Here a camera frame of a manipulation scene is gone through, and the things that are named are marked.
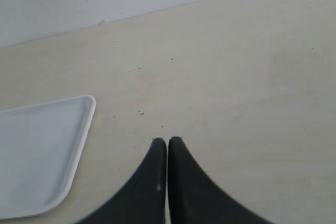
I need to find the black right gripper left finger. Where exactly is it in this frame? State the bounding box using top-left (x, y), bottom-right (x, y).
top-left (79, 138), bottom-right (166, 223)

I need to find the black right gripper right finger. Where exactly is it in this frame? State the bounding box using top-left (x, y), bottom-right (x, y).
top-left (167, 136), bottom-right (270, 223)

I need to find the white plastic tray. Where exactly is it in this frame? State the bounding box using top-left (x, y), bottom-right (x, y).
top-left (1, 95), bottom-right (97, 220)

